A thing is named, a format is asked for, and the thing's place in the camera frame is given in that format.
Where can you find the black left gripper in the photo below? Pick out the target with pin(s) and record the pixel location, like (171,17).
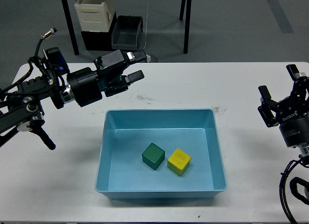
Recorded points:
(84,85)

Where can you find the grey plastic bin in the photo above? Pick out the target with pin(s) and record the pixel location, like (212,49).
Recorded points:
(126,32)

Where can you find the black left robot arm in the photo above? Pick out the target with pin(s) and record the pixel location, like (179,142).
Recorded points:
(49,77)

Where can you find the black table leg left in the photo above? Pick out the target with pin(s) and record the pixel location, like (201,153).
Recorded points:
(70,26)

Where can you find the yellow wooden block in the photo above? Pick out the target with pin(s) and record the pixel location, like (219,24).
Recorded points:
(178,162)

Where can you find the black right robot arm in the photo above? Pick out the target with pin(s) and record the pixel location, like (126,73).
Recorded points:
(304,162)

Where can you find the dark brown crate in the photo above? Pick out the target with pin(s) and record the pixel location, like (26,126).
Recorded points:
(99,41)

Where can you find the black table leg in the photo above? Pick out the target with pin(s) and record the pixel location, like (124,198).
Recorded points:
(70,26)
(185,11)

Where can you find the white power adapter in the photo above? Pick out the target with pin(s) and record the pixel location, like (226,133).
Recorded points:
(148,58)

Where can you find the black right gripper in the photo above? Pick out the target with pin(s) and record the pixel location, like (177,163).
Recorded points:
(292,114)

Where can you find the white plastic crate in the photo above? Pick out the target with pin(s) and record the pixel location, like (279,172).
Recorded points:
(95,15)

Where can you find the light blue plastic box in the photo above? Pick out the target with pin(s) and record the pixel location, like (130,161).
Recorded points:
(122,174)

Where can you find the black table leg right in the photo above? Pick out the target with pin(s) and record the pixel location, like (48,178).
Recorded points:
(185,11)

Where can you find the green wooden block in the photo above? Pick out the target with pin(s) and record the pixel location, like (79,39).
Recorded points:
(153,156)

